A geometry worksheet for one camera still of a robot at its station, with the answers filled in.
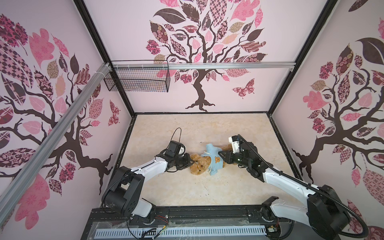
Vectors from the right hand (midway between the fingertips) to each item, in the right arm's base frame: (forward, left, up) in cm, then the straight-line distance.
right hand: (220, 151), depth 82 cm
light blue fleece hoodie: (-2, +1, -6) cm, 6 cm away
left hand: (-4, +15, -8) cm, 17 cm away
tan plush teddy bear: (-5, +10, -4) cm, 12 cm away
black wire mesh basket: (+67, +61, +4) cm, 91 cm away
